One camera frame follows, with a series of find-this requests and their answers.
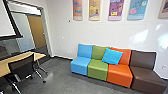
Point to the blue sofa seat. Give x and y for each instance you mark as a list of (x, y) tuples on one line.
[(80, 63)]

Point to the orange sofa seat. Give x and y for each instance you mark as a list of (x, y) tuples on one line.
[(119, 75)]

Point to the brown wooden door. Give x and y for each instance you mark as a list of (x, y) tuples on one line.
[(37, 31)]

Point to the cyan cushion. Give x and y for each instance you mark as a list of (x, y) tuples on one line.
[(112, 56)]

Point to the orange pink wall poster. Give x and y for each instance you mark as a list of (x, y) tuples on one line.
[(77, 9)]

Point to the white projection screen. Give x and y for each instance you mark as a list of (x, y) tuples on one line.
[(8, 16)]

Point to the yellow wall poster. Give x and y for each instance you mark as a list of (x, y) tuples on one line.
[(94, 9)]

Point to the green sofa seat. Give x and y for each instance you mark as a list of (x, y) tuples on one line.
[(97, 68)]

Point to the brown sofa seat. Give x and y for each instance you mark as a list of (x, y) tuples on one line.
[(146, 76)]

